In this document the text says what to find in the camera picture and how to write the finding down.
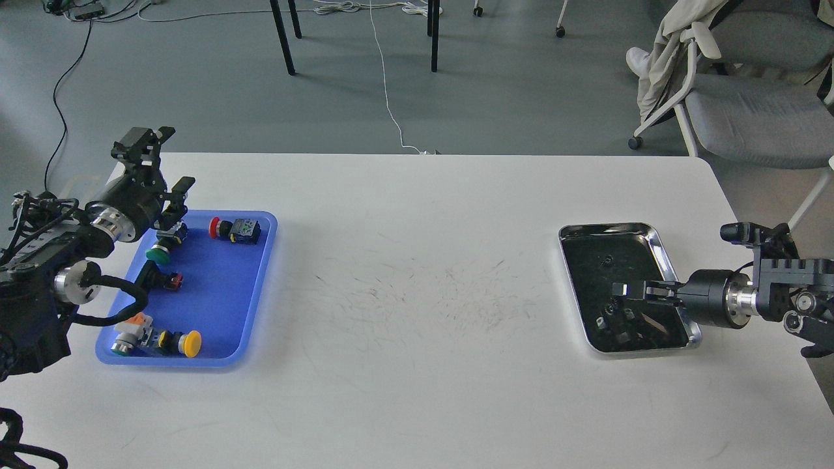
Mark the black table leg right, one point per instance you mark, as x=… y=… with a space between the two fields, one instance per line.
x=433 y=31

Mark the grey office chair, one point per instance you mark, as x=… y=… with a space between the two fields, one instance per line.
x=762 y=121

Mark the white shoe of person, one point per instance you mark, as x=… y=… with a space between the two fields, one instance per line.
x=638 y=61

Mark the black power strip on floor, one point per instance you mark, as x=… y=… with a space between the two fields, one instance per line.
x=85 y=12

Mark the grey switch orange top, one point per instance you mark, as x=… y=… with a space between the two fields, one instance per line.
x=132 y=334

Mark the red push button switch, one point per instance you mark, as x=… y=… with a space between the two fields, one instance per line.
x=238 y=231

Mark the black table leg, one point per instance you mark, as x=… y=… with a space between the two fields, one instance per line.
x=433 y=31
x=283 y=35

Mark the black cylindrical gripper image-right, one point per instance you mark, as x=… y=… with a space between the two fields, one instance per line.
x=720 y=298

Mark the beige jacket on chair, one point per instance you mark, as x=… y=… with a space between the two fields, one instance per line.
x=666 y=49

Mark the yellow mushroom push button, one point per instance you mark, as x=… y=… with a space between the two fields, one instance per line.
x=166 y=343

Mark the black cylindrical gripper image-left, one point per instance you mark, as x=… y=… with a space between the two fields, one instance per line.
x=132 y=204

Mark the silver metal tray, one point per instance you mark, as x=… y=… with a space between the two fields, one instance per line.
x=607 y=265

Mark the green push button switch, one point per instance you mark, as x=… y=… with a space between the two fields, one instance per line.
x=166 y=242

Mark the black wrist camera image-right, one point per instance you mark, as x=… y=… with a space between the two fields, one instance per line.
x=773 y=243

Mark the black table leg left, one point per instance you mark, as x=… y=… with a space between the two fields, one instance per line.
x=283 y=35

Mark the blue plastic tray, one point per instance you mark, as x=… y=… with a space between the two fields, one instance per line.
x=219 y=297

